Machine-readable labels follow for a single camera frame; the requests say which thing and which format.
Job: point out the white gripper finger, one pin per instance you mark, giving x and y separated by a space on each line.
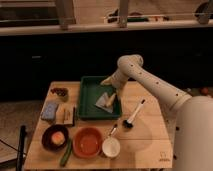
106 81
118 91

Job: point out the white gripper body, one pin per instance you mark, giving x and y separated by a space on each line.
116 82

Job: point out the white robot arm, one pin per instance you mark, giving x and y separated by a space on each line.
193 142

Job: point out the grey cloth in tray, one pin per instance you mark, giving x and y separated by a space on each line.
101 103

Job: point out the green plastic tray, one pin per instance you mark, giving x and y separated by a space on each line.
91 92

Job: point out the black dish brush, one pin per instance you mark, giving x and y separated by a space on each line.
128 123

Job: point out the bunch of dark grapes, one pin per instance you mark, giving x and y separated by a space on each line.
61 92

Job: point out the small white cup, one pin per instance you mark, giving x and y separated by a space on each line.
111 147

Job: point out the wooden block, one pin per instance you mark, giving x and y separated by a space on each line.
66 116

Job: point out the orange bowl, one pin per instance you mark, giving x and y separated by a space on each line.
87 142

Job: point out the blue sponge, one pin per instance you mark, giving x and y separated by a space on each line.
49 111

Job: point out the green cucumber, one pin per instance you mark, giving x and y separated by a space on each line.
67 153

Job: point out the peach fruit in bowl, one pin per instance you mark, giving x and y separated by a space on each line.
58 138

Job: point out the dark red bowl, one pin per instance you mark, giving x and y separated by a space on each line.
46 137

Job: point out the black pole on left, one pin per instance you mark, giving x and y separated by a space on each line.
20 152

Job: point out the small brush with handle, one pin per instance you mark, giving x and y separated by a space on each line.
113 130

